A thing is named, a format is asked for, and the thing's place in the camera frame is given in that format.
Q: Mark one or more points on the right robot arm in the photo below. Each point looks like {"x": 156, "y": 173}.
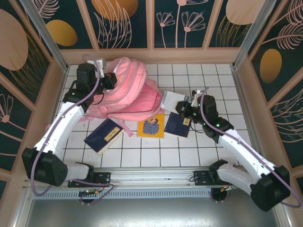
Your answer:
{"x": 241, "y": 151}

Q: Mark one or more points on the pink backpack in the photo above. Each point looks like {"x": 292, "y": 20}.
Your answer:
{"x": 127, "y": 89}

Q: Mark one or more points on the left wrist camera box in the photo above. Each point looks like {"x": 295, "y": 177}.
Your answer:
{"x": 100, "y": 65}

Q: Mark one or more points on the thin navy book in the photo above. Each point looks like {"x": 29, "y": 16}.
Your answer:
{"x": 176, "y": 125}

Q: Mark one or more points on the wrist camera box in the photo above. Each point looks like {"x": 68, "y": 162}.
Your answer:
{"x": 197, "y": 92}
{"x": 100, "y": 65}

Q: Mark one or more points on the yellow book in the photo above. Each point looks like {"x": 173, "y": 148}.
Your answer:
{"x": 151, "y": 126}

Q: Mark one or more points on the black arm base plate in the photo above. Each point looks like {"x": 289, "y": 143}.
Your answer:
{"x": 101, "y": 178}
{"x": 201, "y": 178}

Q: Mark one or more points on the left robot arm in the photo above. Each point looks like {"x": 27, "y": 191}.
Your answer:
{"x": 59, "y": 127}

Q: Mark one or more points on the aluminium rail frame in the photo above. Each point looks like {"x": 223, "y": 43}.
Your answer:
{"x": 151, "y": 171}

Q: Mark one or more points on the small circuit board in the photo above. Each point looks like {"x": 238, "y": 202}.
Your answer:
{"x": 88, "y": 192}
{"x": 228, "y": 188}

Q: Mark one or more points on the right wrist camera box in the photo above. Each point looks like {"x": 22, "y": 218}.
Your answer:
{"x": 197, "y": 92}

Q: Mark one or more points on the thick navy book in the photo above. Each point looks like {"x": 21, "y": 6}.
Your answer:
{"x": 104, "y": 137}

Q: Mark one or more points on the aluminium corner post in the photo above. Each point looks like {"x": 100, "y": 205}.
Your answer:
{"x": 253, "y": 35}
{"x": 46, "y": 35}

